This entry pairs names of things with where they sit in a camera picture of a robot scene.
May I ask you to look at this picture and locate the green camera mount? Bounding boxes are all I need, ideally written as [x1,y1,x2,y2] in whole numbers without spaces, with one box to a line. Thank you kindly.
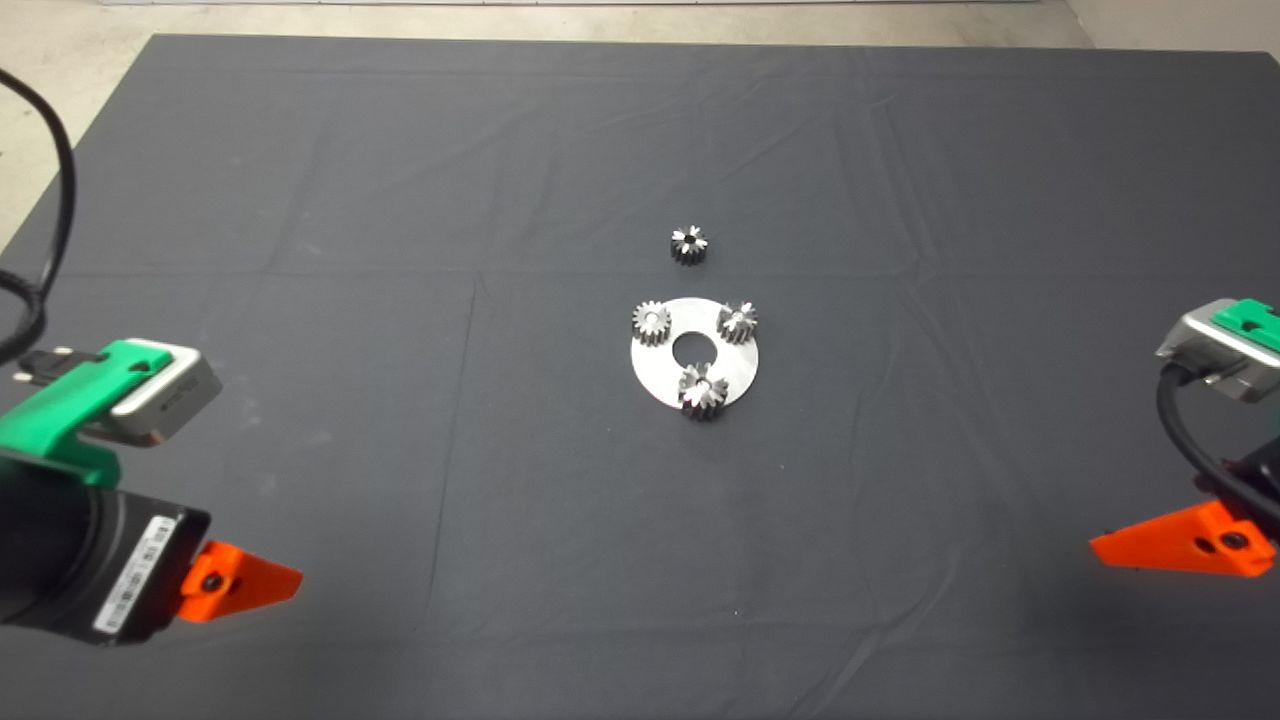
[0,340,173,488]
[1212,298,1280,353]

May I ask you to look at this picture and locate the round metal plate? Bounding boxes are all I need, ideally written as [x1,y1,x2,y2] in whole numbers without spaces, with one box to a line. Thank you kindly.
[630,297,761,411]

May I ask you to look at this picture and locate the green right camera mount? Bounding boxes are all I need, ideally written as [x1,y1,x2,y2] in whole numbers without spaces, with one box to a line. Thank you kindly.
[1212,298,1280,353]

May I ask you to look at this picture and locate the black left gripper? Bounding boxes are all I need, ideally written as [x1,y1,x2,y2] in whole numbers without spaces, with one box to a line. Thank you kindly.
[60,488,303,647]

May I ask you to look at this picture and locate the green left camera mount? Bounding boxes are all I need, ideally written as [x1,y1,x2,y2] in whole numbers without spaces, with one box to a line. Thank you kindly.
[0,340,173,488]

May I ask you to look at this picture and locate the dark grey table cloth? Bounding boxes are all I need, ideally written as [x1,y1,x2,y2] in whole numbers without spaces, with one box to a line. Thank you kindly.
[0,33,1280,720]

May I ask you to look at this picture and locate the black right camera cable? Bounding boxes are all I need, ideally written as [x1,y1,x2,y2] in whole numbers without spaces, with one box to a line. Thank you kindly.
[1158,362,1280,521]

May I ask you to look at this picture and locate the large steel gear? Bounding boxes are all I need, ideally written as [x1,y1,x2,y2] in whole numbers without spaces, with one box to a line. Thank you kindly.
[678,362,730,422]

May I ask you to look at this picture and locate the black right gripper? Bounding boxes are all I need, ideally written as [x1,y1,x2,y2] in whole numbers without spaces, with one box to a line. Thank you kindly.
[1090,438,1280,578]

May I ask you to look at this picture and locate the small bright steel gear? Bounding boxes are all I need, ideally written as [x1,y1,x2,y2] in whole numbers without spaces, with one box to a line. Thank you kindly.
[717,300,759,346]
[632,301,673,347]

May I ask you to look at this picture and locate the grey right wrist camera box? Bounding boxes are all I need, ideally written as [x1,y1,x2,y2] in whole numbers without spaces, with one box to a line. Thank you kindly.
[1157,300,1280,403]

